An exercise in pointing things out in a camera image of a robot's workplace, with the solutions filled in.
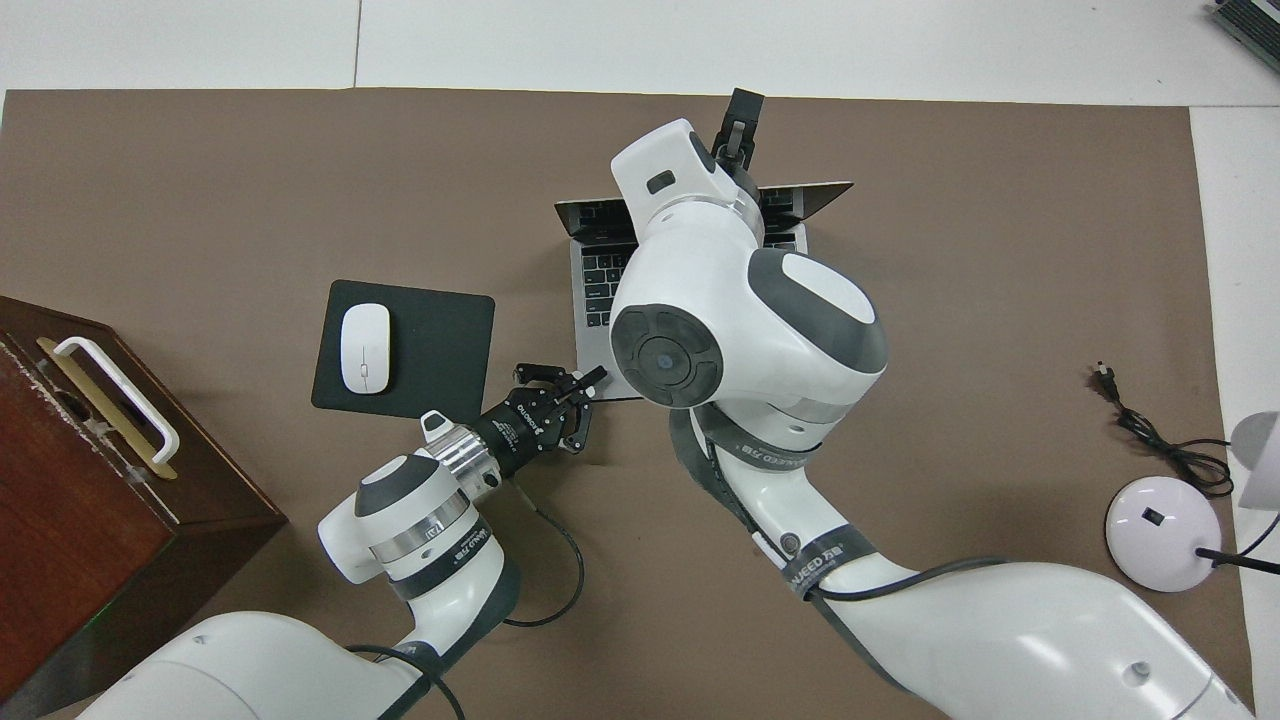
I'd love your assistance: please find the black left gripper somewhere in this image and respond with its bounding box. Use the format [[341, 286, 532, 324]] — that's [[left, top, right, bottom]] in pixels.
[[472, 362, 608, 479]]

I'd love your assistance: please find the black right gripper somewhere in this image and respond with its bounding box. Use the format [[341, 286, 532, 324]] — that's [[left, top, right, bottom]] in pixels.
[[712, 88, 766, 196]]

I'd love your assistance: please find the silver grey laptop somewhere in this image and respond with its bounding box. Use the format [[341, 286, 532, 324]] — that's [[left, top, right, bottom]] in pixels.
[[554, 180, 854, 403]]

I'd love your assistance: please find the black mouse pad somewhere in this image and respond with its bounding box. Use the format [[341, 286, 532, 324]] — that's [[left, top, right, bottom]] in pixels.
[[311, 280, 496, 425]]

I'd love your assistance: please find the white computer mouse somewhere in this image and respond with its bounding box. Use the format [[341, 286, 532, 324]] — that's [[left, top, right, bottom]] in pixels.
[[340, 303, 392, 395]]

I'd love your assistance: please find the brown table mat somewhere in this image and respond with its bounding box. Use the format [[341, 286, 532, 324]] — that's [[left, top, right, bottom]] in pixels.
[[0, 88, 1256, 720]]

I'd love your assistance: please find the grey slatted device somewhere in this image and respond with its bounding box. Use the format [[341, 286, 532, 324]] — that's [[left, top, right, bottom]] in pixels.
[[1210, 0, 1280, 76]]

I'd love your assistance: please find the dark brown wooden box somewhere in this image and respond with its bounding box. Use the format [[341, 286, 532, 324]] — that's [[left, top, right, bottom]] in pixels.
[[0, 295, 289, 720]]

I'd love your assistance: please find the white desk lamp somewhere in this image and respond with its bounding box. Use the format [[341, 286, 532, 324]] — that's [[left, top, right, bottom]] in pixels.
[[1105, 412, 1280, 593]]

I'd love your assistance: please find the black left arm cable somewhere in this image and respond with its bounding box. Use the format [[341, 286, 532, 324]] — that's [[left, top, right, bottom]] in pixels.
[[345, 478, 587, 720]]

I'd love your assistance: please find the white box handle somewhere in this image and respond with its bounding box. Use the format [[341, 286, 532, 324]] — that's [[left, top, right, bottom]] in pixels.
[[52, 337, 179, 466]]

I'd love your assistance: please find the brass handle plate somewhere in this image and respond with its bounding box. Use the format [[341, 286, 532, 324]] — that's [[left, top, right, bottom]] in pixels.
[[37, 338, 179, 481]]

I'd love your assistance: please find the black lamp power cable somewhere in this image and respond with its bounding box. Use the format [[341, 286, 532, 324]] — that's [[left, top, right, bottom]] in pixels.
[[1092, 360, 1280, 561]]

